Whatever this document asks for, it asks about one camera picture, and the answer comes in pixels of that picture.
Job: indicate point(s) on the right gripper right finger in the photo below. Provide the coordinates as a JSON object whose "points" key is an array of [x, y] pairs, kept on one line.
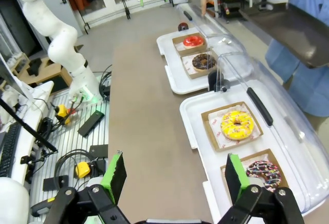
{"points": [[235, 180]]}

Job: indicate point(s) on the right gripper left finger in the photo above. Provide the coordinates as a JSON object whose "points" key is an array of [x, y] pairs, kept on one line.
{"points": [[111, 174]]}

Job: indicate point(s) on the cardboard box of chocolate donut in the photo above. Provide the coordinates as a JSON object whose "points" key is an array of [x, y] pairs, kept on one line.
{"points": [[189, 68]]}

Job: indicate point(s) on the chocolate glazed donut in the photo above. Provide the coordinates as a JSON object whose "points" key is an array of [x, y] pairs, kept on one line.
{"points": [[204, 62]]}

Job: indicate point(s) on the black serving tray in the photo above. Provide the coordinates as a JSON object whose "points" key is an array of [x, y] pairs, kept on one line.
{"points": [[290, 34]]}

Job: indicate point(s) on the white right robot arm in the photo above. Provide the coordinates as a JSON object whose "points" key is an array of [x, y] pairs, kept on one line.
{"points": [[11, 198]]}

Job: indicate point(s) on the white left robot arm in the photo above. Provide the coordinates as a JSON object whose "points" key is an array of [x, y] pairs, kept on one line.
{"points": [[59, 44]]}

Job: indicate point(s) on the dark donut with coloured sprinkles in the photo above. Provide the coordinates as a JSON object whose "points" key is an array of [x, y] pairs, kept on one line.
{"points": [[272, 170]]}

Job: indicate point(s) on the yellow sprinkled donut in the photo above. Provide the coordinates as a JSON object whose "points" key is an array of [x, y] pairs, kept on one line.
{"points": [[231, 131]]}

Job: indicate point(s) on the cardboard box of sprinkled donut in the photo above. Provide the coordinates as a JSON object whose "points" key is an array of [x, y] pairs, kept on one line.
{"points": [[282, 157]]}

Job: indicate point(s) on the cardboard box of yellow donut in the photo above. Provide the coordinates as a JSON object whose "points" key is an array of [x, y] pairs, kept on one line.
{"points": [[213, 123]]}

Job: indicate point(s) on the person's torso blue shirt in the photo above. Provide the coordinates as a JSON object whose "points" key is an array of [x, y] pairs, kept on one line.
{"points": [[308, 85]]}

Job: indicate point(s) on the cardboard box of red donut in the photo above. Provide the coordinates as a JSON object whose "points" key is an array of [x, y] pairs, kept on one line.
{"points": [[178, 49]]}

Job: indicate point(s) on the red glazed donut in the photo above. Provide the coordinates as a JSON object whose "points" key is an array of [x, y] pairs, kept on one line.
{"points": [[193, 41]]}

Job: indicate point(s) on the yellow emergency stop button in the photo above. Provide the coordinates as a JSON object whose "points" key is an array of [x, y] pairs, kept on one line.
{"points": [[82, 170], [62, 112]]}

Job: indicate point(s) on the long black box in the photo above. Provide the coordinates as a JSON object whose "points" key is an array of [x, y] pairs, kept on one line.
{"points": [[91, 122]]}

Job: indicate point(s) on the flat black plate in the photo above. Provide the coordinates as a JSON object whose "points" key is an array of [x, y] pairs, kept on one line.
{"points": [[55, 183]]}

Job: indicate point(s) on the white display tray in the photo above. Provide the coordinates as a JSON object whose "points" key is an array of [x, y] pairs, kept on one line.
{"points": [[195, 121], [169, 62]]}

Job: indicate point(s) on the black yellow handheld device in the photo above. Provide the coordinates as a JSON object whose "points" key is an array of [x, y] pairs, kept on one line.
{"points": [[42, 207]]}

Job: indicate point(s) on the black tripod pole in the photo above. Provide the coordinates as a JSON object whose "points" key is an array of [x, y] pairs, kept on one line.
{"points": [[28, 127]]}

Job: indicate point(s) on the black computer keyboard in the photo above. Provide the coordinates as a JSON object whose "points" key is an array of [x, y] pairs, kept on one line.
{"points": [[9, 152]]}

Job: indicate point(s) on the white side desk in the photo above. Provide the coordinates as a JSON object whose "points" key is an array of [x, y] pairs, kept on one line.
{"points": [[41, 95]]}

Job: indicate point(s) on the open cardboard box black foam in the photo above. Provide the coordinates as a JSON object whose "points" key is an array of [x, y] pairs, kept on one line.
{"points": [[43, 73]]}

